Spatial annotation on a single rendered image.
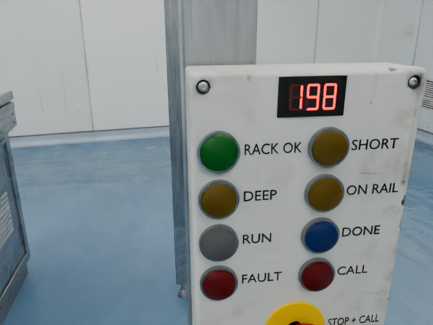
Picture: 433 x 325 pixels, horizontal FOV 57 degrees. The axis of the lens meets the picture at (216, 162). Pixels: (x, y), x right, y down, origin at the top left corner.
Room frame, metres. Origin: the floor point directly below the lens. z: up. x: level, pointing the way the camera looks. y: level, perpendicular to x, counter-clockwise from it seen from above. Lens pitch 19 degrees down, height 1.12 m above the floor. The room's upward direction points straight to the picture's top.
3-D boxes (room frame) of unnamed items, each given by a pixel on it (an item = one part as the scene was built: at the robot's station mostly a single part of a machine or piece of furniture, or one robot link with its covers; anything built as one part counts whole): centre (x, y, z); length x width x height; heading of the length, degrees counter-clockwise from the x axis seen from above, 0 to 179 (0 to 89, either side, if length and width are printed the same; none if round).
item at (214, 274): (0.26, 0.00, 0.92); 0.03 x 0.01 x 0.03; 98
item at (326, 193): (0.27, -0.08, 0.99); 0.03 x 0.01 x 0.03; 98
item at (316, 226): (0.27, -0.08, 0.96); 0.03 x 0.01 x 0.03; 98
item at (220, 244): (0.26, 0.00, 0.96); 0.03 x 0.01 x 0.03; 98
